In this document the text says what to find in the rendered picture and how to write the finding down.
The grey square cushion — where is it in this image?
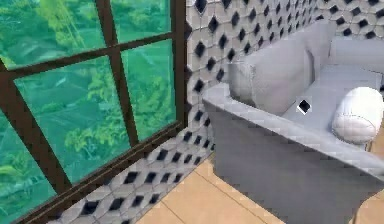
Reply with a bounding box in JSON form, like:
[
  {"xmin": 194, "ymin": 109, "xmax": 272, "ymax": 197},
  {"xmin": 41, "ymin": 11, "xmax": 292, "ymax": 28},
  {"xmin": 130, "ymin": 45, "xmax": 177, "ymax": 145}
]
[{"xmin": 227, "ymin": 39, "xmax": 316, "ymax": 117}]

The grey sofa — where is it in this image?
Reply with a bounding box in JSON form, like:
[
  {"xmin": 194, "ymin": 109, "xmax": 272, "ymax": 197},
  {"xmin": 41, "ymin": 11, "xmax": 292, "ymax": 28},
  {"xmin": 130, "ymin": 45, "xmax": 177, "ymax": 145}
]
[{"xmin": 201, "ymin": 19, "xmax": 384, "ymax": 224}]

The brown framed window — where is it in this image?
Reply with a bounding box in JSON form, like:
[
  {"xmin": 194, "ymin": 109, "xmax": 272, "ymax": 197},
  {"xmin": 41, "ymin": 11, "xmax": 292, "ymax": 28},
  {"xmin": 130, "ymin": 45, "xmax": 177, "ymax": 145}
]
[{"xmin": 0, "ymin": 0, "xmax": 188, "ymax": 224}]

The small black white phone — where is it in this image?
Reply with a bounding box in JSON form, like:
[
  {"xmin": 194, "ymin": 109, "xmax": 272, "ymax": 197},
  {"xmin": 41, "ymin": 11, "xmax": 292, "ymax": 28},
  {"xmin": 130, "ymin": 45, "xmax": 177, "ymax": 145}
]
[{"xmin": 296, "ymin": 98, "xmax": 312, "ymax": 116}]

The white bolster pillow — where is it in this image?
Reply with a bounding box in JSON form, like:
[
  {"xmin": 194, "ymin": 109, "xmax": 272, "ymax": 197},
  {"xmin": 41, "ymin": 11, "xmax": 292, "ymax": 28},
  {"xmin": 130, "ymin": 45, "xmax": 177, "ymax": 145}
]
[{"xmin": 331, "ymin": 86, "xmax": 384, "ymax": 146}]

